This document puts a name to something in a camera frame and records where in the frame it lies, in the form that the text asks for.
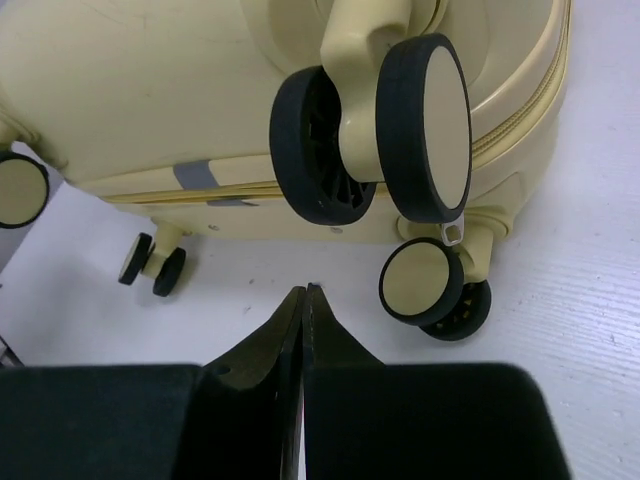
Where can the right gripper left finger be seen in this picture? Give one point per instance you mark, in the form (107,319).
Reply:
(237,417)

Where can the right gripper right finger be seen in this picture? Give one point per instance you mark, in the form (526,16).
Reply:
(365,419)

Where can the yellow hard-shell suitcase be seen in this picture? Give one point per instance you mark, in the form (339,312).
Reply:
(425,124)

